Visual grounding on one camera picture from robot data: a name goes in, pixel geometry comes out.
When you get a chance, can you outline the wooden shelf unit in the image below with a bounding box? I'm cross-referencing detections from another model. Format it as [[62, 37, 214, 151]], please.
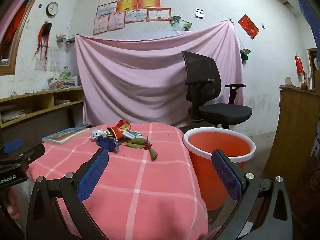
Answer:
[[0, 87, 84, 129]]

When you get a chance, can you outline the white wrapper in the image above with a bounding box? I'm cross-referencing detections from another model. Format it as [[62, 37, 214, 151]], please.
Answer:
[[89, 129, 105, 139]]

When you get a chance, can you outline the wooden door frame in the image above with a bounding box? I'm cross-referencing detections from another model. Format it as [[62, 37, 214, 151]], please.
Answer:
[[0, 0, 48, 75]]

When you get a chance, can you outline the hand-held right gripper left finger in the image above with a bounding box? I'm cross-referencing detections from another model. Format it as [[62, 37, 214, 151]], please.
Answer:
[[26, 148, 110, 240]]

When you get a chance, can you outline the red snack bag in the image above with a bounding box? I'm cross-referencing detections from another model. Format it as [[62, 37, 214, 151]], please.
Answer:
[[106, 119, 132, 139]]

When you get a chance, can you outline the group of wall certificates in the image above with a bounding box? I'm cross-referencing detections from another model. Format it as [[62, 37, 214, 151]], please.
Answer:
[[93, 0, 187, 36]]

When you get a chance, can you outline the person's left hand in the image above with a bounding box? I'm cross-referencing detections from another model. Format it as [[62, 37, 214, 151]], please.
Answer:
[[6, 189, 20, 221]]

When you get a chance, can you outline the wooden cabinet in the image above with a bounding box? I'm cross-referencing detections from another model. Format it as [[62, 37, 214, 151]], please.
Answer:
[[262, 84, 320, 180]]

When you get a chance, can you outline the pink curtain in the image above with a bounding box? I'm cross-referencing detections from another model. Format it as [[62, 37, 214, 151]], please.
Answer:
[[0, 0, 43, 43]]

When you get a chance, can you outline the blue hanging cloth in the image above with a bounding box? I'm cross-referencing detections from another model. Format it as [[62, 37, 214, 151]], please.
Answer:
[[295, 0, 320, 40]]

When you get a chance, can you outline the wooden picture frame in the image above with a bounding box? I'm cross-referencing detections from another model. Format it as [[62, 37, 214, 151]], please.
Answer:
[[307, 48, 320, 89]]

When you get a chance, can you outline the blue wrapper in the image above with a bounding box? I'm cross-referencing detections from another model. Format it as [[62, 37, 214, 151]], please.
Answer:
[[96, 135, 121, 152]]

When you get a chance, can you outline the pink checked tablecloth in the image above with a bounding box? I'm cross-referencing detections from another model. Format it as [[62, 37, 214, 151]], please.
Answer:
[[26, 122, 209, 240]]

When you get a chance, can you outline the glass jar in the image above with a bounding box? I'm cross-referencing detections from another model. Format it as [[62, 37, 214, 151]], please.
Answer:
[[60, 66, 72, 79]]

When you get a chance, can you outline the black office chair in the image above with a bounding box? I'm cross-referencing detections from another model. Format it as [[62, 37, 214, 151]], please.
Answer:
[[181, 50, 253, 130]]

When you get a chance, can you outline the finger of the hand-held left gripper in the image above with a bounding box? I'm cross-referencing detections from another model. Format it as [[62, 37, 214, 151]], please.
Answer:
[[0, 139, 25, 154], [14, 143, 46, 167]]

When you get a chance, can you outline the pile of shelf papers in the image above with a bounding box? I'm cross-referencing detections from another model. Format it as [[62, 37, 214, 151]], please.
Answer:
[[0, 109, 27, 123]]

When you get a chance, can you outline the stack of papers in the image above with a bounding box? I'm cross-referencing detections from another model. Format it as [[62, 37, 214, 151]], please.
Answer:
[[47, 72, 82, 90]]

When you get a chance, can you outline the red hanging ornament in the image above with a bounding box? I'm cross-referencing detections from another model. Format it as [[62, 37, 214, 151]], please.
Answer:
[[295, 55, 304, 75]]

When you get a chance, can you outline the red tassel ornament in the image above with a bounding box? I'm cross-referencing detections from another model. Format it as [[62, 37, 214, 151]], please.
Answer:
[[34, 21, 53, 60]]

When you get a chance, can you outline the blue paperback book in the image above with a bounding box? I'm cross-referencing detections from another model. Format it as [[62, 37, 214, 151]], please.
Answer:
[[42, 127, 91, 145]]

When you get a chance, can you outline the round wall clock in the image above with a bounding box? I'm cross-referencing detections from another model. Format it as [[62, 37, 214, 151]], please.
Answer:
[[46, 2, 59, 17]]

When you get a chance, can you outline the red diamond wall poster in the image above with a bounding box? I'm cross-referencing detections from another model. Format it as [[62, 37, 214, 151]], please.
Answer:
[[237, 14, 260, 40]]

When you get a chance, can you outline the red cloth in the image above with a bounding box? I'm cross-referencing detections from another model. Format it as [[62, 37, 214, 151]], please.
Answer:
[[4, 5, 27, 55]]

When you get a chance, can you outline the orange bucket with white rim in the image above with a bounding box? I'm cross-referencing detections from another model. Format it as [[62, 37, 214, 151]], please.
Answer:
[[183, 127, 256, 212]]

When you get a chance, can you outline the pink hanging sheet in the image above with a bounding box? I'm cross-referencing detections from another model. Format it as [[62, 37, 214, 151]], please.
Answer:
[[75, 20, 245, 128]]

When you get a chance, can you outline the metal wall rack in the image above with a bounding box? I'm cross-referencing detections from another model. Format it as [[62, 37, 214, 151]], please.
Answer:
[[56, 33, 76, 43]]

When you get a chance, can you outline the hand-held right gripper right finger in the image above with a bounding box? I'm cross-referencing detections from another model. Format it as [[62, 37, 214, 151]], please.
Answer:
[[212, 149, 293, 240]]

